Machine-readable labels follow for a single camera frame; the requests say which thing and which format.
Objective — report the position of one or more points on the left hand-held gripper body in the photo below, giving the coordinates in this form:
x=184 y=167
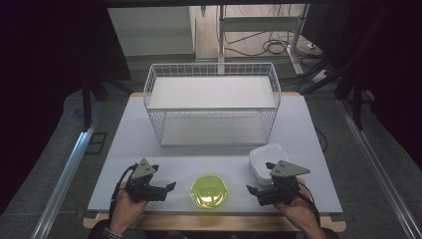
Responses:
x=144 y=169

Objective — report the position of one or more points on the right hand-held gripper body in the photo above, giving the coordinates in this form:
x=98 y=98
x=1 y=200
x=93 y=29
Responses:
x=285 y=169

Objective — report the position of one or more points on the clear container with green lid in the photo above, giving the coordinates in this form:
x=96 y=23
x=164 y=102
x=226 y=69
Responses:
x=209 y=191

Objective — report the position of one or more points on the person's right hand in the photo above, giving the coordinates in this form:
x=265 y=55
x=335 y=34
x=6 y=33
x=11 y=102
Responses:
x=303 y=212

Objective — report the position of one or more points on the person's left hand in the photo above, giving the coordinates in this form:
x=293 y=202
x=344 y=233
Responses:
x=126 y=212

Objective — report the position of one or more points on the white square container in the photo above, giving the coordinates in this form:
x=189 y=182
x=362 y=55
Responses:
x=265 y=156

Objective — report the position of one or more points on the black metal stand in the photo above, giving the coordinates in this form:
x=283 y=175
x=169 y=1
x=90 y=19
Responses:
x=357 y=106
x=87 y=106

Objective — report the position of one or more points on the white power strip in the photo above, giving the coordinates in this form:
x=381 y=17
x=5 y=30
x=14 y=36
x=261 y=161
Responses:
x=321 y=76

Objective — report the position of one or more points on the white cabinet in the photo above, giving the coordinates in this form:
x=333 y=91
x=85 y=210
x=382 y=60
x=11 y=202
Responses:
x=151 y=31

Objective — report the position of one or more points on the metal floor rail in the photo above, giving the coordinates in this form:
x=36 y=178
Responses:
x=378 y=159
x=63 y=182

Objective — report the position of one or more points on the white metal desk frame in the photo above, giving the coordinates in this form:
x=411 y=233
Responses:
x=258 y=24

